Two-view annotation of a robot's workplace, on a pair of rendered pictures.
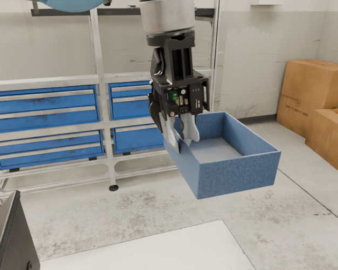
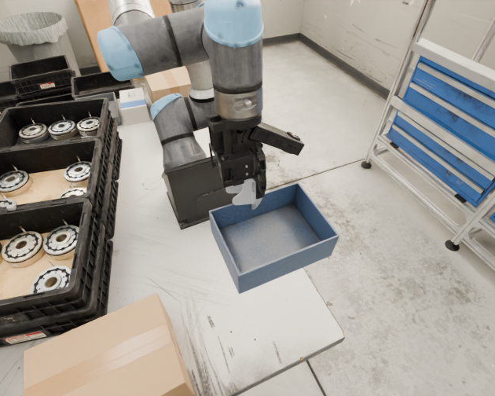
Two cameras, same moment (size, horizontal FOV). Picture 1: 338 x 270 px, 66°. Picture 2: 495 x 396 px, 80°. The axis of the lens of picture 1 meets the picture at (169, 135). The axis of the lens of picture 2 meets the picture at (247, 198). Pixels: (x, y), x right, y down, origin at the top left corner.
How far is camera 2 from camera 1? 61 cm
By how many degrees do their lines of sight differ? 67
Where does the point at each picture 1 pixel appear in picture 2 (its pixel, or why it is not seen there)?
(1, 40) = not seen: outside the picture
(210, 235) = (315, 320)
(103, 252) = not seen: hidden behind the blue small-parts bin
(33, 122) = (441, 115)
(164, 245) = (291, 277)
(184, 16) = (219, 107)
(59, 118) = (467, 130)
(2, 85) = (445, 60)
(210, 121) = (324, 227)
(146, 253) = not seen: hidden behind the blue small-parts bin
